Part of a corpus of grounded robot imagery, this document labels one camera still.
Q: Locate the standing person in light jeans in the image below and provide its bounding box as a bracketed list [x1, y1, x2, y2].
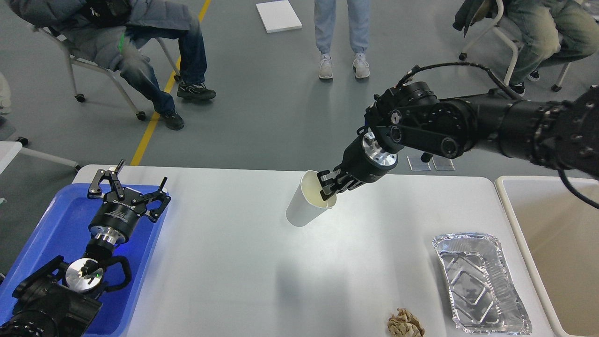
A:
[314, 0, 371, 80]

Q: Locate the white flat board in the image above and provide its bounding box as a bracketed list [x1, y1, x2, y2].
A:
[256, 0, 302, 33]

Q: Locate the seated person in green trousers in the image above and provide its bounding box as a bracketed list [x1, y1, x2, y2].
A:
[453, 0, 599, 98]

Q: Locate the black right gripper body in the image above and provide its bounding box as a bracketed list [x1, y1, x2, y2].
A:
[339, 132, 397, 184]

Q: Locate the aluminium foil tray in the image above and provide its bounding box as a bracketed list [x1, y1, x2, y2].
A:
[432, 232, 532, 335]

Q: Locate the white chair left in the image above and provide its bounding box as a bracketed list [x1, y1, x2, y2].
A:
[33, 26, 182, 121]

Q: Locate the left floor plate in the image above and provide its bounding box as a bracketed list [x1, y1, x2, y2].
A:
[407, 155, 431, 171]

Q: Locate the right floor plate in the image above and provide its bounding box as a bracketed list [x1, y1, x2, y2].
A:
[432, 155, 456, 171]

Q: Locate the beige plastic bin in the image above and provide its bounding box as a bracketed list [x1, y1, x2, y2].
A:
[496, 176, 599, 337]

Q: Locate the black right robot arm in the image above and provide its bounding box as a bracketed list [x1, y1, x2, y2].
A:
[317, 64, 599, 208]

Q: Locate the white chair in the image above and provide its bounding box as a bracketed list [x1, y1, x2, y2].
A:
[33, 26, 182, 121]
[459, 0, 571, 101]

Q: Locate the floor plate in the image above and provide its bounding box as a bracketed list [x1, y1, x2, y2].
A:
[407, 155, 431, 171]
[432, 155, 456, 171]

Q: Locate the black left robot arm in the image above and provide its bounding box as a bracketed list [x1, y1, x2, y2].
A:
[1, 162, 171, 337]

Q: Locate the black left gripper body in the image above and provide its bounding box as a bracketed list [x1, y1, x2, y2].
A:
[88, 188, 143, 244]

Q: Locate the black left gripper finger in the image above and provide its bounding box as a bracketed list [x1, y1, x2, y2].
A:
[132, 177, 171, 223]
[88, 160, 125, 201]

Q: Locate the white chair right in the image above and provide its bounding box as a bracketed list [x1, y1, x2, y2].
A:
[459, 0, 571, 101]

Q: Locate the blue plastic tray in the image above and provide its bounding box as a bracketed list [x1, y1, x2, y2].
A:
[0, 183, 166, 337]

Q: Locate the seated person in grey jacket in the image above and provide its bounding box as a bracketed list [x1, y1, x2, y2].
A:
[7, 0, 216, 130]

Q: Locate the crumpled brown paper ball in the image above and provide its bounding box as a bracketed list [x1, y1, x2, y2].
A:
[387, 308, 425, 337]

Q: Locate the white paper cup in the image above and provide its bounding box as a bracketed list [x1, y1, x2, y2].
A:
[286, 170, 337, 227]

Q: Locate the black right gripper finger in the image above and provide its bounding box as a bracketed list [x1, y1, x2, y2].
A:
[333, 176, 363, 194]
[316, 169, 347, 201]

